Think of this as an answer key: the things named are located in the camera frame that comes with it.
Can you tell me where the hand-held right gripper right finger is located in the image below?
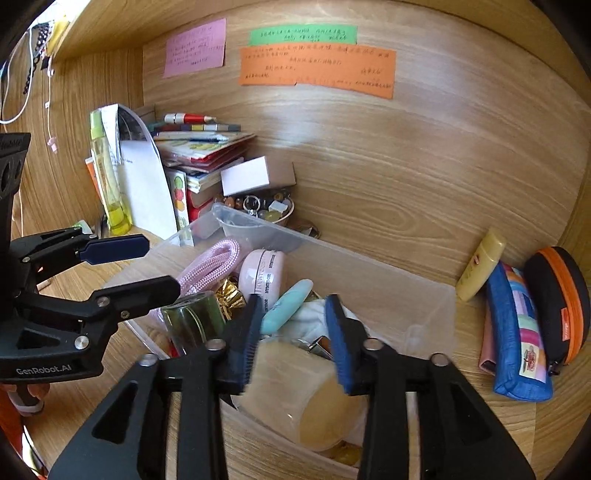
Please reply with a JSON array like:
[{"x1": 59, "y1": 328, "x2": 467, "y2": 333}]
[{"x1": 324, "y1": 295, "x2": 536, "y2": 480}]

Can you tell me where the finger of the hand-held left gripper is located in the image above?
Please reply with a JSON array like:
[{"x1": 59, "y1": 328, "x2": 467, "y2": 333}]
[
  {"x1": 14, "y1": 275, "x2": 182, "y2": 352},
  {"x1": 11, "y1": 226, "x2": 150, "y2": 282}
]

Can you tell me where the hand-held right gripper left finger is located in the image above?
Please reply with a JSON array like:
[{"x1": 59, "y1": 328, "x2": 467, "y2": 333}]
[{"x1": 46, "y1": 293, "x2": 265, "y2": 480}]

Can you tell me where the white drawstring pouch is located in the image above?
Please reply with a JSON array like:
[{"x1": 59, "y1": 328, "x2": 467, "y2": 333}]
[{"x1": 281, "y1": 298, "x2": 370, "y2": 344}]

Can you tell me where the red pouch with gold top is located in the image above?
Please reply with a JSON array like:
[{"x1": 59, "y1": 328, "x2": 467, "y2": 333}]
[{"x1": 217, "y1": 279, "x2": 247, "y2": 319}]

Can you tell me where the dark green spray bottle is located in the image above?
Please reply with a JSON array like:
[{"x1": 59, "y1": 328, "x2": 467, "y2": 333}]
[{"x1": 161, "y1": 291, "x2": 227, "y2": 356}]

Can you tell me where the light teal oval item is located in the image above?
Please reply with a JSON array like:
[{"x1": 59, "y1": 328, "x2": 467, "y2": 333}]
[{"x1": 260, "y1": 279, "x2": 315, "y2": 335}]

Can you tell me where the pink round case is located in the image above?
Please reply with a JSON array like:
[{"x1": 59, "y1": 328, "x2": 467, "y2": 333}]
[{"x1": 239, "y1": 248, "x2": 286, "y2": 305}]

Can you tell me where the cream candle jar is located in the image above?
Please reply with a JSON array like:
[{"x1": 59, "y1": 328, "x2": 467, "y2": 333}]
[{"x1": 231, "y1": 339, "x2": 370, "y2": 453}]

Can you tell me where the clear plastic box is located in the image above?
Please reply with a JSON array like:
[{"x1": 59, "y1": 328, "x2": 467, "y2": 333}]
[{"x1": 102, "y1": 203, "x2": 458, "y2": 480}]

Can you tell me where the pink braided rope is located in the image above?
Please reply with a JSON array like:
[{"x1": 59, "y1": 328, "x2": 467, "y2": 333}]
[{"x1": 178, "y1": 239, "x2": 241, "y2": 296}]

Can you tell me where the wooden desktop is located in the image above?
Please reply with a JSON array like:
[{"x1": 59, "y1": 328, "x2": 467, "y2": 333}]
[{"x1": 23, "y1": 203, "x2": 591, "y2": 480}]

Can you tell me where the person's left hand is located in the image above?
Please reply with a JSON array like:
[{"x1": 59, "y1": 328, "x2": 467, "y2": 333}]
[{"x1": 11, "y1": 385, "x2": 49, "y2": 411}]

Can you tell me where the silver metal clip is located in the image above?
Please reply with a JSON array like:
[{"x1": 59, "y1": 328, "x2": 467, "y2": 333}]
[{"x1": 298, "y1": 335, "x2": 333, "y2": 361}]

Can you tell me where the yellow spray bottle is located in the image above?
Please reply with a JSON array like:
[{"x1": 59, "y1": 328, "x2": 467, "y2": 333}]
[{"x1": 89, "y1": 109, "x2": 134, "y2": 236}]

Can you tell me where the white folded paper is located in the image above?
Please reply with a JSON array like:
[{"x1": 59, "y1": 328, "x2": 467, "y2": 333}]
[{"x1": 115, "y1": 104, "x2": 178, "y2": 241}]

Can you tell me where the orange sunscreen tube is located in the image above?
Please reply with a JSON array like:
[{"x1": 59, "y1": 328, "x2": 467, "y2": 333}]
[{"x1": 84, "y1": 157, "x2": 105, "y2": 204}]

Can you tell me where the fruit print book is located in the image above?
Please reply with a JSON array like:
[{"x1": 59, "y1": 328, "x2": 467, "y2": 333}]
[{"x1": 166, "y1": 168, "x2": 190, "y2": 229}]

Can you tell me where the clear plastic cup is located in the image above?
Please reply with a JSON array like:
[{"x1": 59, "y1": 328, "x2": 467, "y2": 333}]
[{"x1": 215, "y1": 212, "x2": 273, "y2": 252}]

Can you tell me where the white printed receipt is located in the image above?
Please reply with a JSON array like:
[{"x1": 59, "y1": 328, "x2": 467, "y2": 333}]
[{"x1": 99, "y1": 104, "x2": 123, "y2": 162}]

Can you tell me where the stack of books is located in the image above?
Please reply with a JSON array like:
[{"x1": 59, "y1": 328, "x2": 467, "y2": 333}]
[{"x1": 148, "y1": 121, "x2": 257, "y2": 195}]

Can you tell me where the floral ceramic bowl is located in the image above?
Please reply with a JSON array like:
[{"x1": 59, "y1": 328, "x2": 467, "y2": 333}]
[{"x1": 215, "y1": 187, "x2": 296, "y2": 227}]

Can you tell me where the small white cardboard box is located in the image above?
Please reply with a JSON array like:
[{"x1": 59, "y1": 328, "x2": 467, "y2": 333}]
[{"x1": 220, "y1": 155, "x2": 296, "y2": 197}]

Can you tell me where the red white pen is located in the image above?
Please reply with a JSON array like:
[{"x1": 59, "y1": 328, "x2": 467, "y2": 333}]
[{"x1": 164, "y1": 112, "x2": 218, "y2": 125}]

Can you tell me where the small yellow bottle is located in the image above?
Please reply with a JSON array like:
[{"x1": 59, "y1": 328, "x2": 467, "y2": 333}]
[{"x1": 456, "y1": 227, "x2": 507, "y2": 303}]

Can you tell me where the blue patchwork pouch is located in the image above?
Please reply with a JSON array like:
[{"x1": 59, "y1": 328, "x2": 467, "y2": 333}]
[{"x1": 485, "y1": 261, "x2": 554, "y2": 403}]

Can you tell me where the pink paper note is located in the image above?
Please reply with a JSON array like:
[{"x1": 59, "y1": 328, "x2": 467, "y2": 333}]
[{"x1": 163, "y1": 17, "x2": 227, "y2": 79}]

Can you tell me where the black orange zip case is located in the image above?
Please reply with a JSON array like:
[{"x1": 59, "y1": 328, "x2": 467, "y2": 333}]
[{"x1": 523, "y1": 246, "x2": 591, "y2": 377}]

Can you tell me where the wooden shelf board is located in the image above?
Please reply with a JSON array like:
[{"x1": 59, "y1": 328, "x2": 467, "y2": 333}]
[{"x1": 46, "y1": 0, "x2": 153, "y2": 61}]

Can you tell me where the yellow plastic item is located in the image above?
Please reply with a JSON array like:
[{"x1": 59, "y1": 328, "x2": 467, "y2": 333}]
[{"x1": 48, "y1": 14, "x2": 70, "y2": 47}]

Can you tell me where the orange paper note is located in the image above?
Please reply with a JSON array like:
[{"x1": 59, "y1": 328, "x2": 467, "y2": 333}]
[{"x1": 239, "y1": 45, "x2": 398, "y2": 100}]

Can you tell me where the green paper note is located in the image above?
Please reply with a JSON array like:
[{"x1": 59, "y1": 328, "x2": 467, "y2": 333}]
[{"x1": 248, "y1": 24, "x2": 358, "y2": 47}]

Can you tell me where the pink charging cable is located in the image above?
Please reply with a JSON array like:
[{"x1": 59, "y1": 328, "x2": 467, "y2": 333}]
[{"x1": 44, "y1": 60, "x2": 61, "y2": 153}]

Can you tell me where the white charging cable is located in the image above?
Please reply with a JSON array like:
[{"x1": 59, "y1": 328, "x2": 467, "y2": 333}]
[{"x1": 0, "y1": 23, "x2": 38, "y2": 125}]

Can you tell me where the black perforated strap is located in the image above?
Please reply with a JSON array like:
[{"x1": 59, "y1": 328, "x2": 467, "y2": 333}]
[{"x1": 21, "y1": 21, "x2": 52, "y2": 95}]

